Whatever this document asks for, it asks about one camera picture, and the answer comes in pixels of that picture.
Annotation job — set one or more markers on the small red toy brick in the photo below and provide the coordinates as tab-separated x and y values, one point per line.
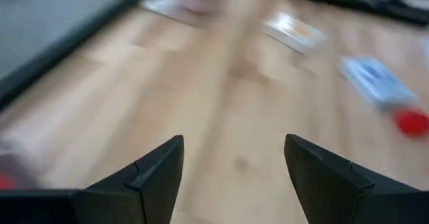
412	123

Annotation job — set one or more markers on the grey translucent plastic bin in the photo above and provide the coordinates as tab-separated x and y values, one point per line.
20	160

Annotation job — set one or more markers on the clear plastic bin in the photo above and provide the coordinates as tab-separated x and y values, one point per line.
167	7

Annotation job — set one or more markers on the blue white card pack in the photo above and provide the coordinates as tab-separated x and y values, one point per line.
375	81

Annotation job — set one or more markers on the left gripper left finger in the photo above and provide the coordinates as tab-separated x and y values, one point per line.
151	183

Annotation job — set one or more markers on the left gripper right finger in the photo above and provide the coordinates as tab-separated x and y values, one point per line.
328	183

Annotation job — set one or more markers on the white orange card pack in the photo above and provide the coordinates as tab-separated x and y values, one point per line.
295	33

